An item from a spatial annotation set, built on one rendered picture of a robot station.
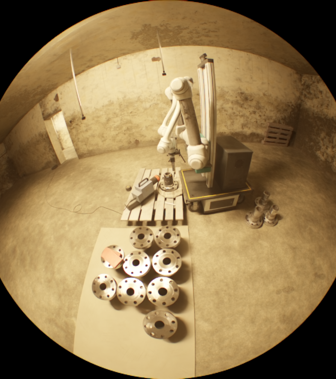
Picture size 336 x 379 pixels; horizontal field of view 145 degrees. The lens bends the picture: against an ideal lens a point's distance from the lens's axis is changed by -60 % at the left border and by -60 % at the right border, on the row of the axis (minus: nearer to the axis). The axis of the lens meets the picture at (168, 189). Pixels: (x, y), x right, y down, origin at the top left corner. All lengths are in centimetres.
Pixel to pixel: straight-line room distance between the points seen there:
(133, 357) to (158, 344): 30
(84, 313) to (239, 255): 182
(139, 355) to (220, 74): 519
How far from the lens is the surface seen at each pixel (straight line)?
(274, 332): 172
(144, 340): 148
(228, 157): 145
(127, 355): 159
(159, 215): 165
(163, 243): 130
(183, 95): 99
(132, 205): 180
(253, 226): 181
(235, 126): 433
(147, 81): 397
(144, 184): 175
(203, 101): 159
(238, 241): 167
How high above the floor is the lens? 139
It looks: 39 degrees down
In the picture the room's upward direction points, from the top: 9 degrees counter-clockwise
